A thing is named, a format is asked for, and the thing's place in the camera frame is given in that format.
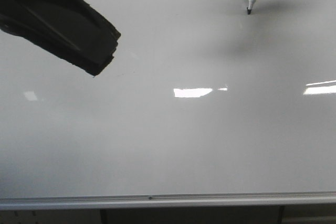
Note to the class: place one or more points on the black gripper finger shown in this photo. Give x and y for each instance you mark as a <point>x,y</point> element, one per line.
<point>70,29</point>

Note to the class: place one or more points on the white whiteboard with aluminium frame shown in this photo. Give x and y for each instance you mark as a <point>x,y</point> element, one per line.
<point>202,105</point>

